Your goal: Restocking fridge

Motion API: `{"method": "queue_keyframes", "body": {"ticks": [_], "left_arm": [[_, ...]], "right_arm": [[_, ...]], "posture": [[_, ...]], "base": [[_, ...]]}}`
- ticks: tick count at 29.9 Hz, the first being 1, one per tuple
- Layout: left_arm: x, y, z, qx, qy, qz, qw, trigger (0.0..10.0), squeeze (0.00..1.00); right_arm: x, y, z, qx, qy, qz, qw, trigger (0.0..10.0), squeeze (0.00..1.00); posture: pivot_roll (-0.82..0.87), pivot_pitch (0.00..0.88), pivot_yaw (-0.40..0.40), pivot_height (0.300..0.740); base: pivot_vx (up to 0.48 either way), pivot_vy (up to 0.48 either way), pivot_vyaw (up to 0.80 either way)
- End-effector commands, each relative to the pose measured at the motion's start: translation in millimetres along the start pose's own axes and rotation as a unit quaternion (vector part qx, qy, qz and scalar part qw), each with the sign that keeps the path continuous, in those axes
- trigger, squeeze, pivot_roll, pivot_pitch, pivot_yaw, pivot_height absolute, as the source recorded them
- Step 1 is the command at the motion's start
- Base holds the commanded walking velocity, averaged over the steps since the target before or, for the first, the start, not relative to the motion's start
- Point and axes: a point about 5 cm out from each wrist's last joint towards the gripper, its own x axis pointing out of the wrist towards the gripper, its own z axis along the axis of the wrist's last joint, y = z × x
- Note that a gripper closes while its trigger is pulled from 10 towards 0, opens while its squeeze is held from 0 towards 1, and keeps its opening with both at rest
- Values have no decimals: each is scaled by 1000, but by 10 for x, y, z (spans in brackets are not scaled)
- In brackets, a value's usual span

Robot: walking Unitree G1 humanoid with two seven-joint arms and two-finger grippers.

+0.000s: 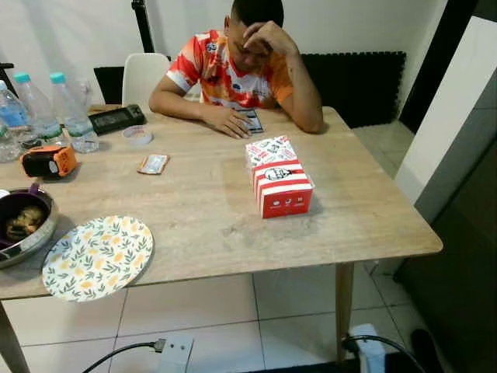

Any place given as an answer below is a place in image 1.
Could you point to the red white striped food box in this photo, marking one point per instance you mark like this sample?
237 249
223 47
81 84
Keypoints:
279 194

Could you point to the grey fridge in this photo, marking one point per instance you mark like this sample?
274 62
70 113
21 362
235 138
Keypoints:
458 272

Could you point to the black smartphone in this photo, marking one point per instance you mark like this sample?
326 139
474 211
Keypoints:
251 121

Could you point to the person in orange shirt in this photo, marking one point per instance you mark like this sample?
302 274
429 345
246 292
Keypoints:
233 74

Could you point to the wooden dining table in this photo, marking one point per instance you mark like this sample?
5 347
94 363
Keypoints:
194 210

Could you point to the small sauce packet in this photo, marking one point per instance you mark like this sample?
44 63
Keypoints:
154 164

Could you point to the white chair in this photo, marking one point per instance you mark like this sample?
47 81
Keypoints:
144 78

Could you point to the black rectangular electronic device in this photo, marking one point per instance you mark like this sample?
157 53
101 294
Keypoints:
116 119

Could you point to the black tripod pole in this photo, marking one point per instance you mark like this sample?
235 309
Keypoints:
143 23

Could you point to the floral round plate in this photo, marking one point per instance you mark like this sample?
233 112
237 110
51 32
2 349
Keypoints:
97 260

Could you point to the teal capped water bottle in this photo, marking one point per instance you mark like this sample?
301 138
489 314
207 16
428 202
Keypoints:
76 116
39 113

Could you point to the metal bowl with food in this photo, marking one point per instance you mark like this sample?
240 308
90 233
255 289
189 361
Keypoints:
23 225

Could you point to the blue label water bottle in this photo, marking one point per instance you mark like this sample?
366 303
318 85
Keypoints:
12 116

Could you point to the black foam wall panel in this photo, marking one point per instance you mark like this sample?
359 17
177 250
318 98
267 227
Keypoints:
353 85

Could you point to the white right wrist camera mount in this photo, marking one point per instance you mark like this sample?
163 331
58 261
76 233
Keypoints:
370 350

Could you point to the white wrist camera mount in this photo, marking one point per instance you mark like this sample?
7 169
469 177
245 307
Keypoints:
175 353
370 350

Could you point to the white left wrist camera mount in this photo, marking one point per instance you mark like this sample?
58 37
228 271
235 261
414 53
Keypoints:
175 353

